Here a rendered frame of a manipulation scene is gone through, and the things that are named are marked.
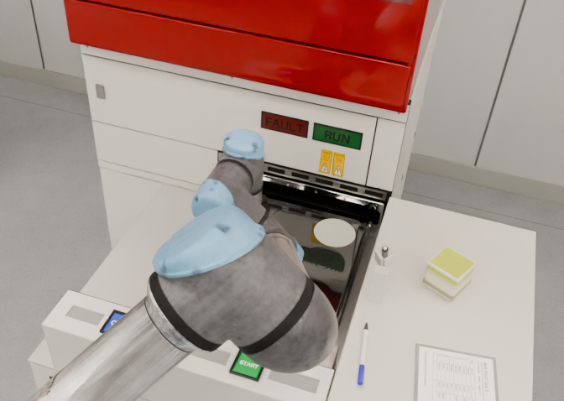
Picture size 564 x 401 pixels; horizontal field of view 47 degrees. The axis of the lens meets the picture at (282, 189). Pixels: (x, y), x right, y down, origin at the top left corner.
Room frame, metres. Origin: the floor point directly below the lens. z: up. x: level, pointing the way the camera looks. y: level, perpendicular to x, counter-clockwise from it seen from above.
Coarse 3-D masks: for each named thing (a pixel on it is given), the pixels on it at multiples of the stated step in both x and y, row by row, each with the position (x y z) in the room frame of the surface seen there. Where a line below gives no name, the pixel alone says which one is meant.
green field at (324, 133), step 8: (320, 128) 1.28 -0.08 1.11; (328, 128) 1.28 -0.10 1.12; (320, 136) 1.28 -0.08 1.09; (328, 136) 1.28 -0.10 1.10; (336, 136) 1.27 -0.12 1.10; (344, 136) 1.27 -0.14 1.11; (352, 136) 1.26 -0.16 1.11; (360, 136) 1.26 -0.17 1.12; (344, 144) 1.27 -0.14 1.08; (352, 144) 1.26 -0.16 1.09
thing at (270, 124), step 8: (264, 120) 1.32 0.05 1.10; (272, 120) 1.31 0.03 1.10; (280, 120) 1.31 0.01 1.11; (288, 120) 1.30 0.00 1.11; (296, 120) 1.30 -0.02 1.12; (272, 128) 1.31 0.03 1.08; (280, 128) 1.31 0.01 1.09; (288, 128) 1.30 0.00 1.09; (296, 128) 1.30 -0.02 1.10; (304, 128) 1.29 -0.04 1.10; (304, 136) 1.29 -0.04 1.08
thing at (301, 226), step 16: (272, 208) 1.23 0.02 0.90; (288, 208) 1.24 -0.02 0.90; (304, 208) 1.24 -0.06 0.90; (288, 224) 1.18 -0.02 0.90; (304, 224) 1.18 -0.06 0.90; (352, 224) 1.19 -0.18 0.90; (304, 240) 1.12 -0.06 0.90; (304, 256) 1.07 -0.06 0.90; (320, 256) 1.08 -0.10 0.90; (336, 256) 1.08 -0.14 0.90; (352, 256) 1.08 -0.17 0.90; (320, 272) 1.03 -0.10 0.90; (336, 272) 1.03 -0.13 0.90; (320, 288) 0.98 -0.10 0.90; (336, 288) 0.98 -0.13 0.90; (336, 304) 0.93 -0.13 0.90
